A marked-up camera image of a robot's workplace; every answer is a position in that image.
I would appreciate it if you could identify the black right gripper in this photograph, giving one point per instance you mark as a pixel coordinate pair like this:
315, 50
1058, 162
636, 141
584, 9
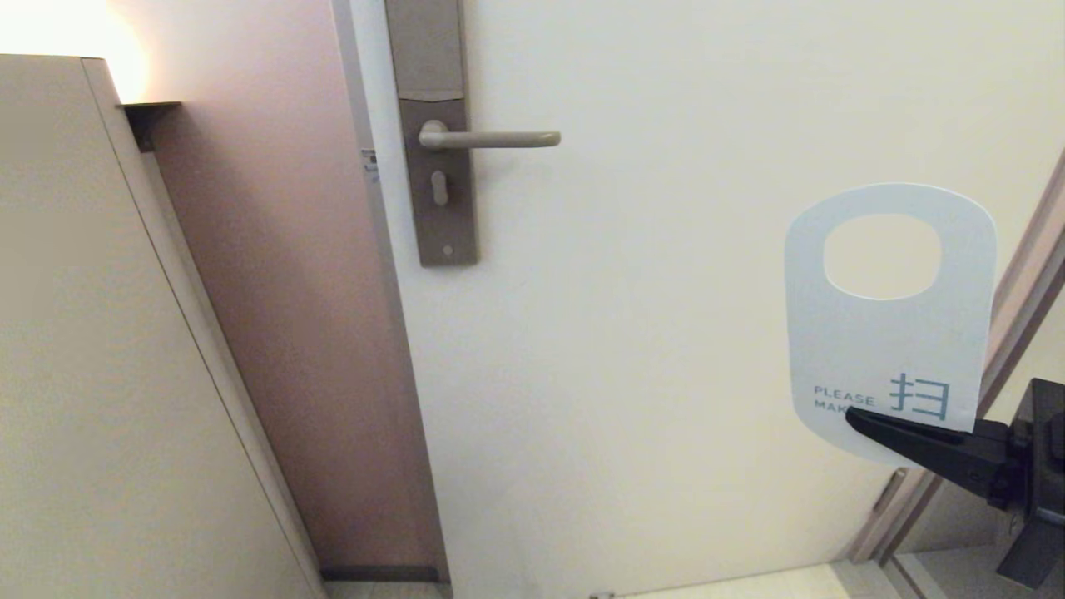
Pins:
1040, 482

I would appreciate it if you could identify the white and blue door hanger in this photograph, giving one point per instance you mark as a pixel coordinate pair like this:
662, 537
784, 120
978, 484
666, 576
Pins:
882, 349

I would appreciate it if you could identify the white room door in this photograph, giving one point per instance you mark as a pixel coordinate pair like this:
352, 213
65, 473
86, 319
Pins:
666, 333

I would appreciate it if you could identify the brown metal lock plate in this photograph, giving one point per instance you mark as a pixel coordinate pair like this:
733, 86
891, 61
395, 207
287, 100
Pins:
428, 50

